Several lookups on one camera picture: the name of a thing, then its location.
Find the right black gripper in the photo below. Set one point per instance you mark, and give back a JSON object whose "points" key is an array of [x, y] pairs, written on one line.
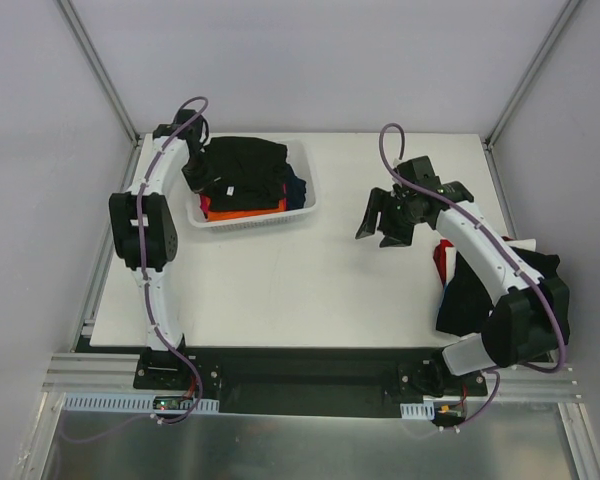
{"points": [[390, 218]]}

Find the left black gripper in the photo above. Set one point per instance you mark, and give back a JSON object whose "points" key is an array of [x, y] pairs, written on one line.
{"points": [[195, 171]]}

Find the black t shirt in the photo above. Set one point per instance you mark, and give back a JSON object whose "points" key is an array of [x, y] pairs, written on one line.
{"points": [[465, 303], [249, 173]]}

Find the white plastic laundry basket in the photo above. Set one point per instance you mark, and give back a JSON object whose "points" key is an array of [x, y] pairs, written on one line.
{"points": [[300, 158]]}

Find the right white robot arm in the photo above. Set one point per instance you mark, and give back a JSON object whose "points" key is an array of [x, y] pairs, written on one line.
{"points": [[528, 313]]}

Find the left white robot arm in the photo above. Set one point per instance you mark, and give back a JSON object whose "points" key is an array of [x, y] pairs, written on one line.
{"points": [[144, 232]]}

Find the orange t shirt in basket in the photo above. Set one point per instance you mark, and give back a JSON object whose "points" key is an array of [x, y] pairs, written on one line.
{"points": [[213, 216]]}

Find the navy t shirt in basket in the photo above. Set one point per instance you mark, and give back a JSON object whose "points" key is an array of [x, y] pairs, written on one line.
{"points": [[295, 190]]}

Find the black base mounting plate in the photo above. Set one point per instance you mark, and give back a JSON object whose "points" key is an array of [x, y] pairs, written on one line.
{"points": [[333, 382]]}

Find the right white cable duct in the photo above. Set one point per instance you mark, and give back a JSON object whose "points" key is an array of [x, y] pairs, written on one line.
{"points": [[424, 410]]}

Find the white cable duct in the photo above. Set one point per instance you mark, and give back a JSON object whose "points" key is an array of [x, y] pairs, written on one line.
{"points": [[137, 403], [424, 410]]}

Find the left aluminium corner post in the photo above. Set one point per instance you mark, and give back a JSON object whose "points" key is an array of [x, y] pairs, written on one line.
{"points": [[75, 25]]}

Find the aluminium corner post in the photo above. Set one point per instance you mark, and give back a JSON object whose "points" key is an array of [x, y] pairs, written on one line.
{"points": [[533, 70], [75, 25]]}

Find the right aluminium corner post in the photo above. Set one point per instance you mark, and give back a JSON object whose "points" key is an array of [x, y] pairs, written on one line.
{"points": [[533, 70]]}

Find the left white cable duct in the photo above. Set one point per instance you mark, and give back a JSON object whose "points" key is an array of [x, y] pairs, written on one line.
{"points": [[137, 403]]}

